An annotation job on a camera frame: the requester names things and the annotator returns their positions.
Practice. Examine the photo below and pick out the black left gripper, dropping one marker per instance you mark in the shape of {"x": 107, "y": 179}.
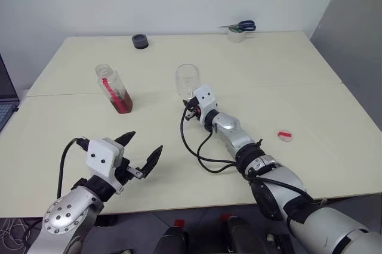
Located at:
{"x": 122, "y": 172}

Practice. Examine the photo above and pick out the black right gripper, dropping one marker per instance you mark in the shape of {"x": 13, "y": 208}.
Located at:
{"x": 197, "y": 112}

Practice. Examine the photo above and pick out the clear wine glass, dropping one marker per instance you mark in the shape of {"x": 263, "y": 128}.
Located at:
{"x": 186, "y": 79}

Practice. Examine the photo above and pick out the clear bottle with red drink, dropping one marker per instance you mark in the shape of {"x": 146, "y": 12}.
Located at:
{"x": 116, "y": 93}

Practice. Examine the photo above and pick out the white bottle cap red stripe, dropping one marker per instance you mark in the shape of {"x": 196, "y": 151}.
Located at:
{"x": 285, "y": 135}

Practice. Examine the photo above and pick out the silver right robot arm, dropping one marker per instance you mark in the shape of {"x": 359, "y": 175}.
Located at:
{"x": 268, "y": 176}

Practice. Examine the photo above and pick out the black round lid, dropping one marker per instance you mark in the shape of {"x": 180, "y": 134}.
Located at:
{"x": 139, "y": 41}

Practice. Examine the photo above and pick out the clear tape roll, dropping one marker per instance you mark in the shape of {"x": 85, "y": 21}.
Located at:
{"x": 236, "y": 36}

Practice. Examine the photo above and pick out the dark rounded shape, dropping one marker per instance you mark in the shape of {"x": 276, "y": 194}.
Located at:
{"x": 243, "y": 236}
{"x": 174, "y": 240}

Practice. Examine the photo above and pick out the dark grey laptop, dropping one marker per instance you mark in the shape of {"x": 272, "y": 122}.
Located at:
{"x": 6, "y": 108}

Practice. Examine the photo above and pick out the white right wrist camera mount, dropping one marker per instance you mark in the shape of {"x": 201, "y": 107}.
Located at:
{"x": 206, "y": 97}

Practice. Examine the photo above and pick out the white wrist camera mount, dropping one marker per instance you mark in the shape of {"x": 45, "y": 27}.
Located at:
{"x": 103, "y": 155}
{"x": 206, "y": 97}

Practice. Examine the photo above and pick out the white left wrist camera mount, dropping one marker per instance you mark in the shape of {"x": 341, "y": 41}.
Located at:
{"x": 103, "y": 155}

